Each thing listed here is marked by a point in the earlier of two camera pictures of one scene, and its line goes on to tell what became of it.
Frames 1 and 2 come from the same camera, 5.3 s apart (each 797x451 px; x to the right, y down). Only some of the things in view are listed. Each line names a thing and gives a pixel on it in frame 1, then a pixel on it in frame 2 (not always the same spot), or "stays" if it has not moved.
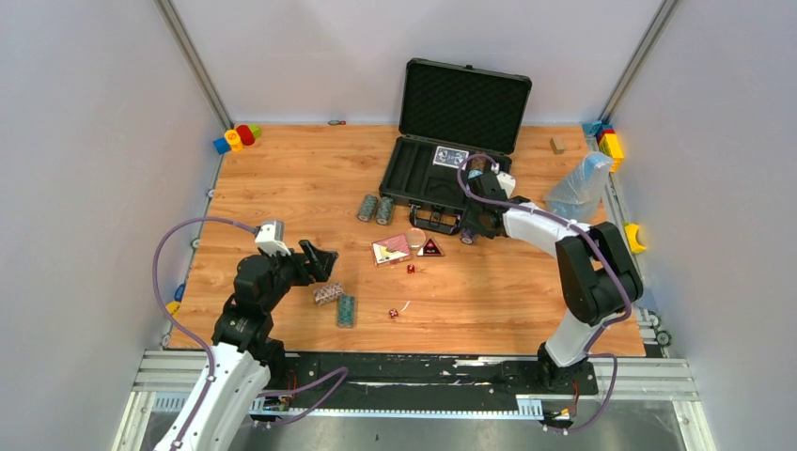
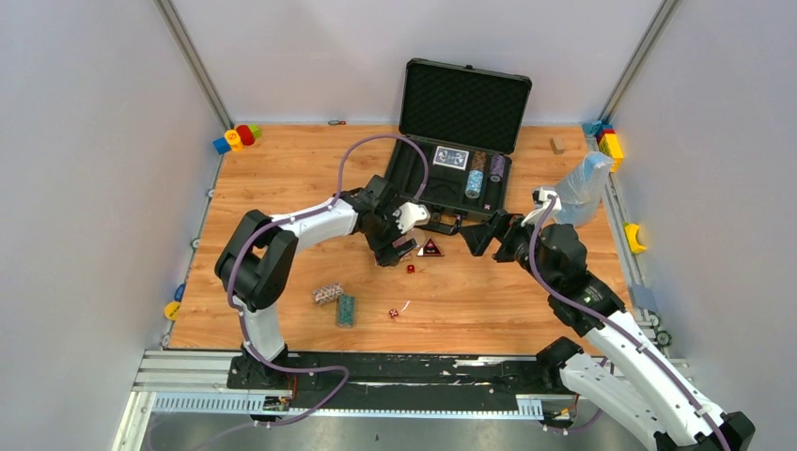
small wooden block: [557, 145] stays
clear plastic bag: [578, 198] stays
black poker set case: [453, 106] stays
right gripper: [468, 221] → [478, 237]
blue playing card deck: [450, 157] stays
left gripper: [306, 262] → [386, 247]
